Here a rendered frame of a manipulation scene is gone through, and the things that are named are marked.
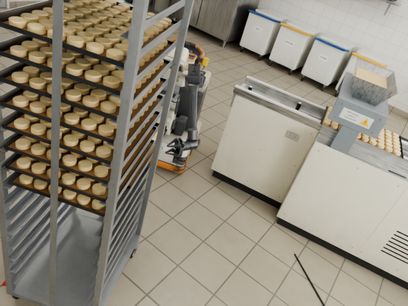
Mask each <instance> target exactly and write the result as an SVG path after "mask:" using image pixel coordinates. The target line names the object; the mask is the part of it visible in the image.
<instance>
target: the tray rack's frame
mask: <svg viewBox="0 0 408 306"><path fill-rule="evenodd" d="M148 4H149V0H134V8H133V12H132V21H131V30H130V35H129V44H128V48H127V57H126V65H125V70H124V79H123V88H122V93H121V101H120V110H119V114H118V123H117V132H116V137H115V146H114V154H113V159H112V167H111V172H110V181H109V190H108V195H107V203H106V212H105V217H104V225H103V234H102V239H101V238H100V237H97V236H95V235H96V233H97V232H98V230H99V229H100V227H101V226H102V224H103V222H100V221H98V220H97V219H98V217H96V216H93V215H91V214H88V213H85V212H82V211H79V210H76V211H75V212H74V213H73V214H72V215H71V216H70V217H69V219H68V220H67V222H66V223H65V224H64V225H63V227H62V228H61V229H60V230H59V231H58V233H57V217H58V176H59V155H60V115H61V74H62V52H63V12H64V0H53V35H52V127H51V173H50V243H49V244H48V245H47V246H46V248H45V249H44V251H43V252H42V253H41V254H40V255H39V257H38V258H37V260H35V262H34V263H33V264H32V266H31V267H30V268H29V269H28V271H27V272H26V273H25V275H23V277H22V278H21V280H20V281H19V282H18V283H17V284H16V285H15V284H12V283H11V278H12V277H13V276H14V275H15V274H14V273H12V272H10V267H11V266H12V265H13V261H11V260H9V254H10V253H11V252H12V251H13V249H12V248H9V247H8V245H7V242H8V241H9V240H10V239H11V238H12V236H11V235H9V234H7V232H6V229H7V228H8V227H9V225H10V221H9V220H6V219H5V213H6V212H7V211H8V210H9V205H6V204H4V197H5V196H6V195H7V194H8V189H7V188H3V187H2V181H3V180H4V179H5V178H6V177H7V171H4V170H1V164H0V232H1V243H2V254H3V261H4V273H5V284H6V290H7V294H10V295H12V296H16V297H17V298H21V299H23V300H26V301H29V302H32V303H34V304H37V305H40V306H89V304H90V302H91V301H90V300H87V299H88V297H89V296H90V294H91V292H92V290H91V289H89V287H90V285H91V283H92V281H93V280H94V278H93V277H91V276H90V275H91V274H92V272H93V270H94V269H95V267H96V265H93V264H92V262H93V261H94V259H95V257H96V256H97V254H98V252H97V251H94V248H95V247H96V245H97V243H98V242H99V240H100V239H101V248H100V256H99V261H98V269H97V278H96V283H95V292H94V297H93V306H107V305H106V304H107V302H108V300H109V298H110V296H111V294H112V292H113V290H114V288H115V286H116V284H117V282H118V280H119V278H120V276H121V274H122V272H123V270H124V268H125V266H126V264H127V262H128V260H129V258H130V256H131V254H132V252H133V250H134V249H135V251H134V254H135V253H136V250H137V247H138V245H139V243H140V240H139V238H140V236H139V235H137V234H136V230H135V231H134V233H133V235H132V237H131V239H130V241H129V242H128V244H127V246H126V248H125V250H124V251H123V254H122V255H121V257H120V260H119V261H118V263H117V265H116V267H115V269H114V271H113V272H112V274H111V276H110V278H109V280H108V282H107V284H106V286H105V288H104V289H103V287H104V279H105V275H106V267H107V260H108V256H109V248H110V244H111V237H112V230H113V225H114V218H115V210H116V206H117V199H118V192H119V187H120V180H121V173H122V168H123V161H124V153H125V149H126V142H127V137H128V130H129V123H130V119H131V111H132V104H133V99H134V92H135V85H136V80H137V73H138V66H139V62H140V54H141V47H142V42H143V35H144V30H145V24H146V16H147V12H148Z"/></svg>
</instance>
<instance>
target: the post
mask: <svg viewBox="0 0 408 306"><path fill-rule="evenodd" d="M193 5H194V0H186V2H185V8H184V11H183V16H182V21H181V25H180V30H179V34H178V39H177V44H176V48H175V53H174V58H173V62H172V67H171V73H170V76H169V81H168V86H167V90H166V95H165V100H164V104H163V109H162V113H161V118H160V123H159V127H158V132H157V138H156V141H155V146H154V151H153V155H152V160H151V165H150V169H149V174H148V179H147V183H146V188H145V192H144V197H143V202H142V206H141V211H140V216H139V220H138V225H137V230H136V234H137V235H139V236H141V231H142V228H143V223H144V220H145V215H146V210H147V207H148V201H149V197H150V193H151V188H152V184H153V180H154V175H155V170H156V167H157V162H158V157H159V153H160V149H161V145H162V140H163V136H164V132H165V127H166V122H167V119H168V114H169V109H170V106H171V101H172V96H173V93H174V88H175V82H176V79H177V74H178V71H179V66H180V61H181V58H182V53H183V48H184V45H185V39H186V34H187V31H188V26H189V21H190V18H191V13H192V8H193Z"/></svg>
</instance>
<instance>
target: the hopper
mask: <svg viewBox="0 0 408 306"><path fill-rule="evenodd" d="M397 93H398V89H397V85H396V78H395V72H394V71H391V70H389V69H386V68H383V67H381V66H377V65H376V64H372V63H370V62H367V61H364V60H362V59H359V58H357V59H356V64H355V68H354V71H353V86H352V97H354V98H357V99H359V100H362V101H365V102H366V103H369V104H372V105H374V106H377V105H379V104H381V103H382V102H384V101H386V100H388V99H389V98H391V97H392V96H394V95H396V94H397Z"/></svg>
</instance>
